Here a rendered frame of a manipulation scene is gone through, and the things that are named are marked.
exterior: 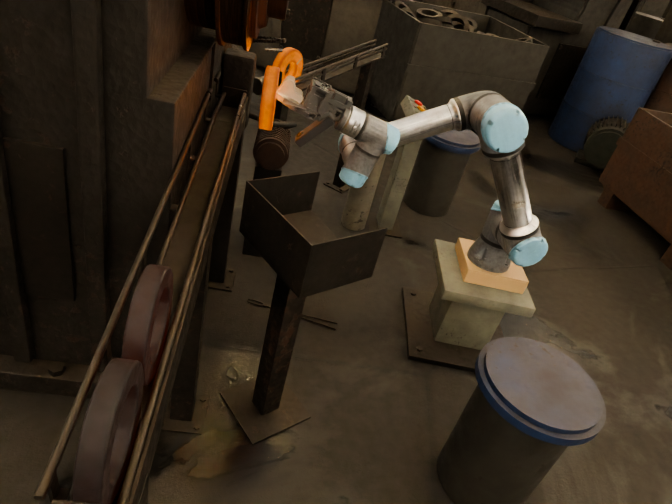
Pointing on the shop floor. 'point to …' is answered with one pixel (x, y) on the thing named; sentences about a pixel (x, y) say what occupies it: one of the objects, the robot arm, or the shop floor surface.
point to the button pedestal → (399, 176)
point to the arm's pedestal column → (447, 329)
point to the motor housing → (268, 161)
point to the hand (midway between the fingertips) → (270, 90)
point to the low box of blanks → (643, 173)
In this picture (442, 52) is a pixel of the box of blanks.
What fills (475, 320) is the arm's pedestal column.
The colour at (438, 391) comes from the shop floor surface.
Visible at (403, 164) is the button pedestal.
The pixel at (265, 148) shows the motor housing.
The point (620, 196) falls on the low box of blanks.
